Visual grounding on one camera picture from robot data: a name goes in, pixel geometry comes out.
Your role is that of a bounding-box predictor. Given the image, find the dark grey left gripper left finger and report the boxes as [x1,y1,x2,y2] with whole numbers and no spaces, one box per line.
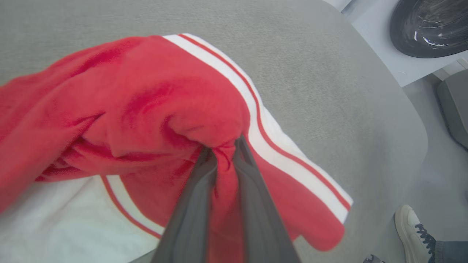
[151,146,219,263]

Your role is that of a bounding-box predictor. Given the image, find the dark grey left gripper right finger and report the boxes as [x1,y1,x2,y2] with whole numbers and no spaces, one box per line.
[232,135,301,263]

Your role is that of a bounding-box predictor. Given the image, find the red and white jersey garment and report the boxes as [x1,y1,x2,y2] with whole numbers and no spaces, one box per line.
[0,33,354,263]

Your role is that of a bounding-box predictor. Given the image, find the white sneaker with dark laces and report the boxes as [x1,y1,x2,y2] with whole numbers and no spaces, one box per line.
[394,205,436,263]

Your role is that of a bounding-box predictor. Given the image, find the grey fabric sofa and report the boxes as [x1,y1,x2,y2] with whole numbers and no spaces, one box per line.
[0,0,428,263]

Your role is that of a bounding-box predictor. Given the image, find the blue jeans leg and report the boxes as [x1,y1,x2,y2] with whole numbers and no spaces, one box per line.
[433,240,468,263]

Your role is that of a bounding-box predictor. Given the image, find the white washing machine body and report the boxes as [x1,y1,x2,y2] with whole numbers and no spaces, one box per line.
[322,0,468,87]

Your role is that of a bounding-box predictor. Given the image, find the dark glass washing machine door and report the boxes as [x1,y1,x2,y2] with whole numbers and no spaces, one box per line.
[389,0,468,59]

